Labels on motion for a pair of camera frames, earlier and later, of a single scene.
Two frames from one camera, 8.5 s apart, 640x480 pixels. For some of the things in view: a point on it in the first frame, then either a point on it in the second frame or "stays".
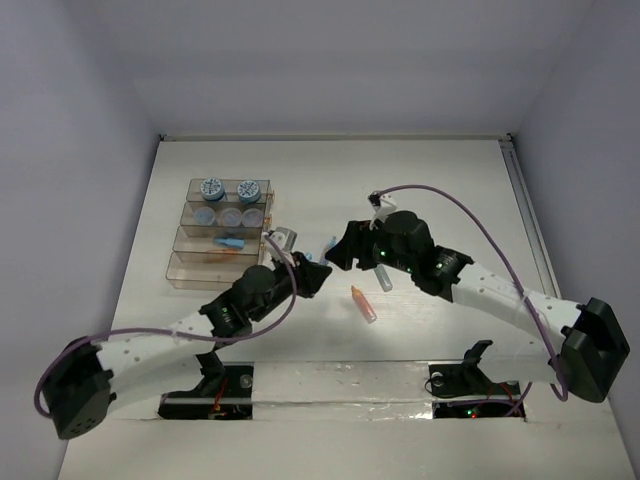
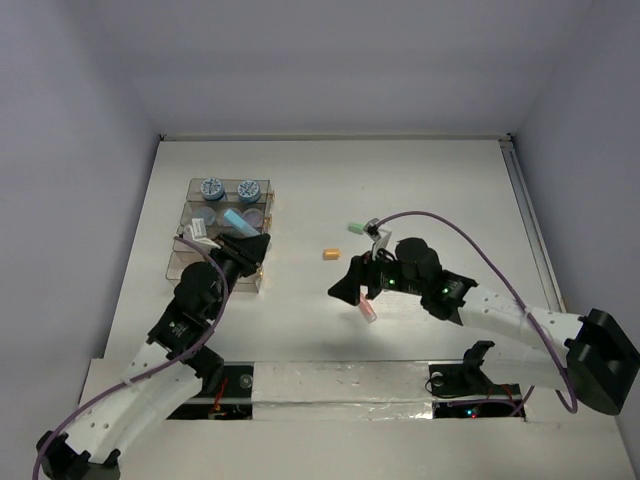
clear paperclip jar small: x=252 y=217 stays
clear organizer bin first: x=230 y=194 stays
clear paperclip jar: x=204 y=216 stays
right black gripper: x=356 y=241 to x=361 y=271
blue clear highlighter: x=324 y=252 to x=240 y=224
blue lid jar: x=249 y=191 stays
